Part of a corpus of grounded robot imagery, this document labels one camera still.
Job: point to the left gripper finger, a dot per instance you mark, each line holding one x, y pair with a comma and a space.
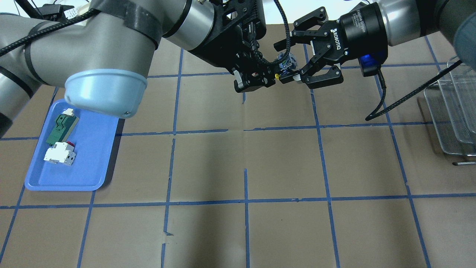
253, 80
255, 14

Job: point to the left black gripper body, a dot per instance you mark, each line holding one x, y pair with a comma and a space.
215, 52

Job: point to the white circuit breaker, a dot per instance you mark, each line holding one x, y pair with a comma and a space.
61, 152

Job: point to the green and white switch module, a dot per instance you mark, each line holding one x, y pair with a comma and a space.
63, 126

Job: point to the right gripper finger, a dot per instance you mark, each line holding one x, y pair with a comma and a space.
308, 76
309, 27

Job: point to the silver wire mesh shelf basket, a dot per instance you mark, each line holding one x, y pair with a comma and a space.
451, 102

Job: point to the red emergency push button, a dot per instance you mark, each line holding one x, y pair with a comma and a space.
288, 71

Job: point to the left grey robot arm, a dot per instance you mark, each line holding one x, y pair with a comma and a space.
102, 58

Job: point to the blue plastic tray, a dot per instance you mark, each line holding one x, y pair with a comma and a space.
85, 169

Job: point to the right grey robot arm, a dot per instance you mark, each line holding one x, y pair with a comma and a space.
406, 20

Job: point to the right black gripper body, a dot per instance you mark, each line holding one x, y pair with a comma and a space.
357, 26

